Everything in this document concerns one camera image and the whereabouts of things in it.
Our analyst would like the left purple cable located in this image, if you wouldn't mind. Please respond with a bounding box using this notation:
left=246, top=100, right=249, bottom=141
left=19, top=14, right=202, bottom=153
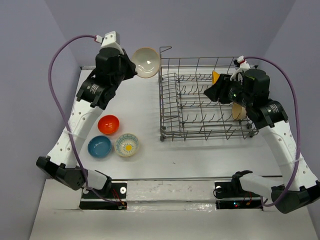
left=47, top=34, right=126, bottom=208

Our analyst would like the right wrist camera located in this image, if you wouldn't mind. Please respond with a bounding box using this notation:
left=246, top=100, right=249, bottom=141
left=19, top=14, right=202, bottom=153
left=230, top=55, right=251, bottom=81

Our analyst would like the blue bowl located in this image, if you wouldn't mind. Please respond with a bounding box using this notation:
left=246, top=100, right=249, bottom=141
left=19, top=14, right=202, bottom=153
left=87, top=135, right=112, bottom=159

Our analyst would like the purple cable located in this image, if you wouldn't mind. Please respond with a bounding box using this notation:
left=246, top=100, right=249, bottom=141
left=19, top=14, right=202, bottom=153
left=47, top=34, right=126, bottom=208
left=246, top=56, right=301, bottom=208

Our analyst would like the orange bowl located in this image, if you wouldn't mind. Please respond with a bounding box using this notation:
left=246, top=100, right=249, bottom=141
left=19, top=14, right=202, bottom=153
left=97, top=114, right=120, bottom=135

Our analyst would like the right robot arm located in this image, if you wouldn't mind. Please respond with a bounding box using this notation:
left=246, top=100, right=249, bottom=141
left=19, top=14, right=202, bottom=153
left=203, top=69, right=320, bottom=214

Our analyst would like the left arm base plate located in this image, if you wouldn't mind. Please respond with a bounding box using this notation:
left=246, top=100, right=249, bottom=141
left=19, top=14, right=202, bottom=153
left=79, top=181, right=128, bottom=211

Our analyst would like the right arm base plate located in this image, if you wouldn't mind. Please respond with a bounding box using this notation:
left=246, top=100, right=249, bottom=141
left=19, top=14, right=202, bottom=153
left=212, top=181, right=263, bottom=210

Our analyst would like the metal rail bar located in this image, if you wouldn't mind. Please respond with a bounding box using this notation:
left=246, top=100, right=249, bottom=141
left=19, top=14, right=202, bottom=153
left=112, top=176, right=232, bottom=181

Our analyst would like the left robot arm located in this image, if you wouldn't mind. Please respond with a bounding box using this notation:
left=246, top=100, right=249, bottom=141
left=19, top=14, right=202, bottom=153
left=36, top=47, right=137, bottom=198

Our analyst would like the white bowl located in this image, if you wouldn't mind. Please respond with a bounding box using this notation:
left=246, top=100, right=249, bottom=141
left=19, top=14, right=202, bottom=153
left=131, top=47, right=161, bottom=79

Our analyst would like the patterned sunflower bowl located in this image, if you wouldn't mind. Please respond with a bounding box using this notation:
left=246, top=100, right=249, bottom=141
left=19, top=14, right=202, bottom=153
left=114, top=133, right=140, bottom=157

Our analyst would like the grey wire dish rack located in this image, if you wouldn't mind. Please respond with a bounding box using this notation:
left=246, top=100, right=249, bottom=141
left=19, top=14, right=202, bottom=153
left=158, top=46, right=258, bottom=142

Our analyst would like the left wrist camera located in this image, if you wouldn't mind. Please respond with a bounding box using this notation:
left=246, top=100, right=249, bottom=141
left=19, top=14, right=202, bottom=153
left=94, top=31, right=124, bottom=55

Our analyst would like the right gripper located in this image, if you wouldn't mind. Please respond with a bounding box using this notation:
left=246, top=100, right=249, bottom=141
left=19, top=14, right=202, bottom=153
left=203, top=73, right=254, bottom=109

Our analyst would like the yellow bowl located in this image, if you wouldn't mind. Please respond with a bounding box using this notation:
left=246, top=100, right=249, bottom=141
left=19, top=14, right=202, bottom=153
left=212, top=71, right=220, bottom=85

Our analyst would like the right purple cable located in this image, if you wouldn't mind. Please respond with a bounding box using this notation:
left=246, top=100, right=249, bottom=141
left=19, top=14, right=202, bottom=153
left=246, top=56, right=301, bottom=208

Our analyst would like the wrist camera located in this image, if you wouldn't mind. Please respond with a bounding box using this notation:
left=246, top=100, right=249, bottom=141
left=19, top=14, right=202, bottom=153
left=94, top=31, right=124, bottom=55
left=230, top=55, right=251, bottom=81

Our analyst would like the beige bowl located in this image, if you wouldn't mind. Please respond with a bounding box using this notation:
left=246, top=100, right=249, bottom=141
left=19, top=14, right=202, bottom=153
left=231, top=103, right=247, bottom=121

